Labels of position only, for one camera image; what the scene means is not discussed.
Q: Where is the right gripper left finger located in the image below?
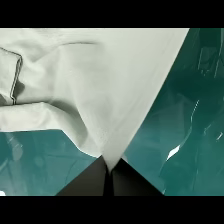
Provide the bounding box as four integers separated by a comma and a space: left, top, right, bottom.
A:
55, 155, 110, 197

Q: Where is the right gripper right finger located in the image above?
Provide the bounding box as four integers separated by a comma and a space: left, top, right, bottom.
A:
110, 157, 165, 197

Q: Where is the white shirt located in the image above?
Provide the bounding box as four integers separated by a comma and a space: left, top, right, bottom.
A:
0, 27, 190, 172

